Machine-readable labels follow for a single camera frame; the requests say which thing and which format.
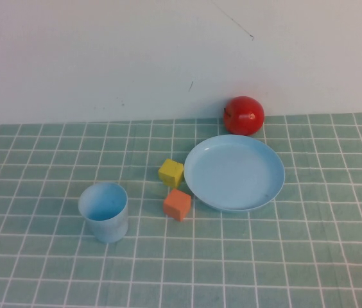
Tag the green checked tablecloth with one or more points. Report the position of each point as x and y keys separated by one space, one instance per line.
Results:
x=264 y=256

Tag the orange cube block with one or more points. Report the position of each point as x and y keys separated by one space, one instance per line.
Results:
x=176 y=204

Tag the light blue plastic cup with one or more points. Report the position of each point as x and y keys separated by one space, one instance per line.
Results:
x=107 y=224

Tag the red apple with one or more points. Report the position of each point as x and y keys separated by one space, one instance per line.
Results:
x=244 y=116

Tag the light blue round plate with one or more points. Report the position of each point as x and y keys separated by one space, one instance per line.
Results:
x=234 y=173

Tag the yellow cube block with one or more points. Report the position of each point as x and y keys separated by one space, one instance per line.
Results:
x=170 y=172

